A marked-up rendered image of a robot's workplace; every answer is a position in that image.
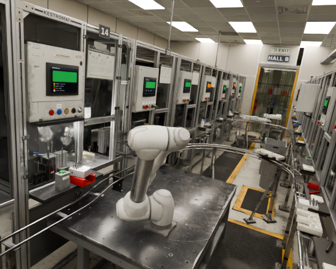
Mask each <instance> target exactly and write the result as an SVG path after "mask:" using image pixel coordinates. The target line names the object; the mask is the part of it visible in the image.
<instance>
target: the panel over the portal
mask: <svg viewBox="0 0 336 269"><path fill-rule="evenodd" d="M271 47H274V48H290V51H289V54H282V53H271ZM299 50H300V46H298V45H281V44H263V46H262V51H261V57H260V63H261V64H277V65H292V66H296V62H297V59H298V55H299ZM269 54H273V55H284V56H291V57H290V62H289V63H283V62H267V57H268V55H269Z"/></svg>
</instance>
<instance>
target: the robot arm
mask: <svg viewBox="0 0 336 269"><path fill-rule="evenodd" d="M189 141H190V133H189V131H188V130H187V129H185V128H175V127H168V126H160V125H142V126H138V127H135V128H133V129H131V130H130V131H129V134H128V140H125V141H117V143H119V144H123V145H124V144H125V145H127V146H128V147H129V148H130V149H131V152H130V153H128V154H125V153H123V152H119V151H118V152H116V153H118V154H120V155H122V156H123V158H124V159H132V160H134V159H135V157H136V163H135V169H134V176H133V180H132V185H131V191H129V192H128V193H127V194H126V196H125V197H124V198H121V199H120V200H118V202H117V203H116V215H117V217H118V218H119V219H120V220H123V221H130V222H131V221H145V220H150V222H149V223H148V224H147V225H145V226H144V229H145V230H149V231H151V232H154V233H157V234H159V235H161V236H163V237H164V238H167V237H168V234H169V233H170V232H171V230H172V229H173V228H174V227H175V226H177V223H176V222H173V221H172V219H173V215H174V199H173V197H172V195H171V193H170V191H168V190H165V189H160V190H157V191H156V192H154V193H153V195H151V196H149V197H147V195H146V192H147V188H148V187H149V186H150V184H151V183H152V181H153V179H154V178H155V176H156V172H157V170H158V169H159V168H160V166H161V165H163V164H165V162H166V157H167V156H168V154H169V153H170V152H175V151H179V150H181V149H183V148H184V147H186V146H187V145H188V143H189ZM127 155H132V156H133V157H129V156H127Z"/></svg>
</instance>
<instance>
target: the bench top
mask: <svg viewBox="0 0 336 269"><path fill-rule="evenodd" d="M185 172H186V173H185ZM133 176H134V174H131V175H129V176H128V177H126V178H124V181H123V182H122V190H123V192H122V193H121V192H118V191H115V190H113V189H112V187H113V186H111V187H110V188H109V189H108V190H106V191H105V192H104V193H103V194H104V196H103V197H101V196H100V197H99V198H98V199H97V200H96V201H95V202H93V203H92V204H90V205H89V206H88V207H86V208H84V209H83V210H81V211H79V212H78V213H76V214H74V215H72V216H71V217H72V218H71V219H70V220H67V219H65V220H64V221H62V222H61V223H59V224H57V225H55V226H56V227H58V228H60V229H62V230H64V231H66V232H68V233H70V234H72V235H74V236H76V237H78V238H80V239H82V240H84V241H86V242H88V243H90V244H92V245H94V246H96V247H98V248H100V249H102V250H104V251H106V252H108V253H110V254H112V255H114V256H116V257H118V258H120V259H122V260H124V261H126V262H128V263H130V264H132V265H134V266H136V267H138V268H140V269H195V267H196V265H197V263H198V261H199V259H200V257H201V255H202V254H203V252H204V250H205V248H206V246H207V244H208V242H209V240H210V238H211V237H212V235H213V233H214V231H215V229H216V227H217V225H218V223H219V221H220V219H221V217H222V216H223V214H224V212H225V210H226V208H227V206H228V204H229V202H230V200H231V198H232V196H233V194H234V192H235V191H236V189H237V185H234V184H231V183H227V182H224V181H220V180H217V179H213V178H209V177H205V176H202V175H198V174H195V173H191V172H188V171H184V170H181V169H176V168H173V167H169V166H166V165H161V166H160V168H159V169H158V170H157V172H156V176H155V178H154V179H153V181H152V183H151V184H150V186H149V187H148V188H147V192H146V195H147V197H149V196H151V195H153V193H154V192H156V191H157V190H160V189H165V190H168V191H170V193H171V195H172V197H173V199H174V215H173V219H172V221H173V222H176V223H177V226H175V227H174V228H173V229H172V230H171V232H170V233H169V234H168V237H167V238H164V237H163V236H161V235H159V234H157V233H154V232H151V231H149V230H145V229H144V226H145V225H147V224H148V223H149V222H150V220H145V221H131V222H130V221H123V220H120V219H119V218H118V217H117V215H116V203H117V202H118V200H120V199H121V198H124V197H125V196H126V194H127V193H128V192H129V191H131V185H132V180H133ZM209 183H210V184H209ZM179 188H180V189H179ZM96 197H97V196H96V195H91V194H89V195H87V196H85V197H84V198H82V199H80V200H79V201H77V202H76V203H74V204H72V205H70V206H69V207H67V208H65V209H63V210H61V211H60V212H62V213H64V214H66V215H70V214H72V213H73V212H75V211H77V210H79V209H81V208H82V207H84V206H85V205H87V204H89V203H90V202H91V201H93V200H94V199H95V198H96ZM46 219H47V222H48V223H50V224H54V223H56V222H57V221H59V220H61V219H63V217H60V216H58V215H56V214H54V215H52V216H50V217H48V218H46ZM186 261H188V263H186ZM161 265H164V267H161Z"/></svg>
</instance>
